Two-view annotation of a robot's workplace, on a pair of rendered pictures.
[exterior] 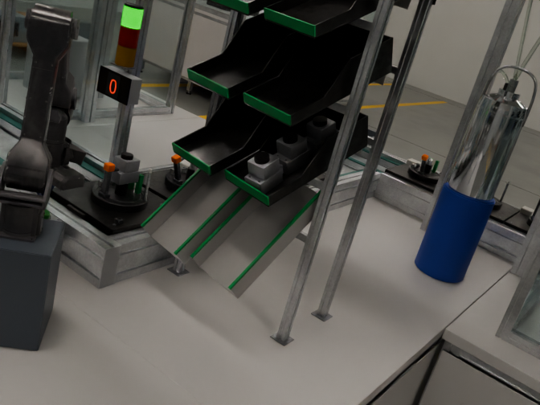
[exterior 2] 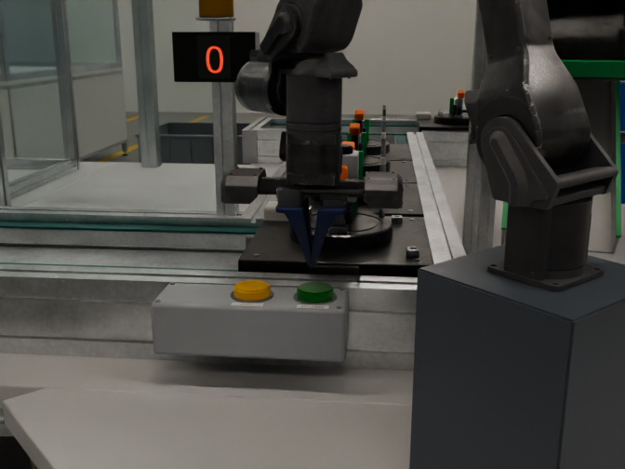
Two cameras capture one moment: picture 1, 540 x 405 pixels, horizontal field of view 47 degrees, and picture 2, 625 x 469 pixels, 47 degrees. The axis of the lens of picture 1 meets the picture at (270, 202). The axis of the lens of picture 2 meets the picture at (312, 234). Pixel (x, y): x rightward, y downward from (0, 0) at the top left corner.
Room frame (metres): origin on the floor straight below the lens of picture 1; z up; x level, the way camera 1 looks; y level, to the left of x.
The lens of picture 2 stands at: (0.58, 0.81, 1.24)
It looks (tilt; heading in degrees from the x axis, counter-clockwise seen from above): 16 degrees down; 334
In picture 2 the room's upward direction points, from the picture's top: straight up
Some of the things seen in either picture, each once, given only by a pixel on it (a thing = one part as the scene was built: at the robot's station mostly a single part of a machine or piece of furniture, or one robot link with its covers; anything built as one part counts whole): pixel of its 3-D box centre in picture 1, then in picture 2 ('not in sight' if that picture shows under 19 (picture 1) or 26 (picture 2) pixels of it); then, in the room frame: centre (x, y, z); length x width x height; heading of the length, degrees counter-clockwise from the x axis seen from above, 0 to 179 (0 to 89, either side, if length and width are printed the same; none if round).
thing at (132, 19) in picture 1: (132, 17); not in sight; (1.63, 0.47, 1.38); 0.05 x 0.05 x 0.05
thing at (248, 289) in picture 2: not in sight; (252, 293); (1.29, 0.55, 0.96); 0.04 x 0.04 x 0.02
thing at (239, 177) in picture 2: (49, 153); (312, 160); (1.26, 0.49, 1.11); 0.19 x 0.06 x 0.08; 59
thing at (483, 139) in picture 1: (493, 132); not in sight; (1.80, -0.56, 1.32); 0.14 x 0.14 x 0.38
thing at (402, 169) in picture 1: (427, 166); (457, 108); (2.43, -0.57, 1.01); 0.24 x 0.24 x 0.13; 59
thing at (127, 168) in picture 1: (128, 166); (341, 169); (1.44, 0.36, 1.06); 0.08 x 0.04 x 0.07; 149
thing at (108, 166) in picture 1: (109, 177); (339, 194); (1.39, 0.39, 1.04); 0.04 x 0.02 x 0.08; 149
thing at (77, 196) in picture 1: (118, 203); (340, 242); (1.43, 0.36, 0.96); 0.24 x 0.24 x 0.02; 59
